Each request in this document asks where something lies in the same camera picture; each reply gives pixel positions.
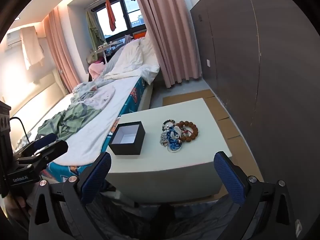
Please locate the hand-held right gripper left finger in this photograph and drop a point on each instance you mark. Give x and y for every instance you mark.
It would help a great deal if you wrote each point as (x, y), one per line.
(96, 177)

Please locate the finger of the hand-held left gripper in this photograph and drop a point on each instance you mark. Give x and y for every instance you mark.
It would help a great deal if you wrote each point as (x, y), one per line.
(53, 150)
(46, 140)

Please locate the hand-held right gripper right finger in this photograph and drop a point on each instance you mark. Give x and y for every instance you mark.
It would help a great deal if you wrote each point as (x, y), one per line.
(228, 177)

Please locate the black square gift box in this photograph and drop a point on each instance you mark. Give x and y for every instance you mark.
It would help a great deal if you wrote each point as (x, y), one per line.
(127, 140)

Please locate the clear plastic trinket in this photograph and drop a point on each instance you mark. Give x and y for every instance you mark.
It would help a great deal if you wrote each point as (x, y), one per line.
(173, 151)

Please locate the clear butterfly pendant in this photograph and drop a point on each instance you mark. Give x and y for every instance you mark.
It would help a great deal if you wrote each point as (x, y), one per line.
(176, 131)

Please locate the green cloth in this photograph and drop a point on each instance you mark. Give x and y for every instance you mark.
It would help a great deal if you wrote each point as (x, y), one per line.
(67, 122)

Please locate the bed with white sheet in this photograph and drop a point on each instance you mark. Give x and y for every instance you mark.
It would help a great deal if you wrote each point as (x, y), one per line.
(95, 135)

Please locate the beige padded headboard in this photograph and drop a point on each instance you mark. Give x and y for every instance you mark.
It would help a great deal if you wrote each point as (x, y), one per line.
(32, 95)

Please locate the flattened cardboard sheet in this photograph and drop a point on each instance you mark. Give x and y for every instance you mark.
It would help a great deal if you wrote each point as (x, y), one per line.
(225, 122)

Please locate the pale blue patterned cloth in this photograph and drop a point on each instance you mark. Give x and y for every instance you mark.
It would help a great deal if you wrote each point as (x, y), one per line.
(83, 91)

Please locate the white low table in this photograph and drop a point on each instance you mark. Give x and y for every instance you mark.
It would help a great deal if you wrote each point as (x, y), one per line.
(162, 180)

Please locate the white garment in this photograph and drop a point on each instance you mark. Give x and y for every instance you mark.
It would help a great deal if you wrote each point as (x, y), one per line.
(102, 96)

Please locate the narrow pink curtain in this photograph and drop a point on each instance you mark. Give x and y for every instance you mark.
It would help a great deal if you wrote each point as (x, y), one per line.
(61, 50)

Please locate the white hanging towel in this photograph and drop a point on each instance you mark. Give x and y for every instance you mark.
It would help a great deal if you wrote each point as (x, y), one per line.
(31, 47)

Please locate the white air conditioner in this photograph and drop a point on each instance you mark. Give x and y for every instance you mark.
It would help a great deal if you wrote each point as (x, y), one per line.
(13, 40)

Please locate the white drying rack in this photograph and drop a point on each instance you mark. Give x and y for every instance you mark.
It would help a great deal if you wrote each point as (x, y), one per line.
(106, 52)

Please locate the white duvet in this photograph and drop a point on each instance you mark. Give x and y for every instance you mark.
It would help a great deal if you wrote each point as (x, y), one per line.
(132, 60)

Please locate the green hanging garment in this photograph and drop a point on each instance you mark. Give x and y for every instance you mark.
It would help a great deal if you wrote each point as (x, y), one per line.
(93, 30)

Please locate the orange box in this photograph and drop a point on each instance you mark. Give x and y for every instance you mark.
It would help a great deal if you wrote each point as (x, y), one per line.
(140, 36)

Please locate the orange hanging garment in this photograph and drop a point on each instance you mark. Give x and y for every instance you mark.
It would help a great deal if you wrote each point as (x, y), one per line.
(111, 15)

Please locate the dark framed window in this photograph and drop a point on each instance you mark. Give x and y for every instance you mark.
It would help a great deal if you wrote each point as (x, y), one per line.
(130, 12)

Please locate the wide pink curtain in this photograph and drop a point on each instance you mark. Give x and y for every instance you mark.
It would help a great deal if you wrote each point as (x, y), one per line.
(167, 30)

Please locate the white wall socket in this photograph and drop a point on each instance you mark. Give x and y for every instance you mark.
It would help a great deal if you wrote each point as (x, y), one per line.
(208, 63)

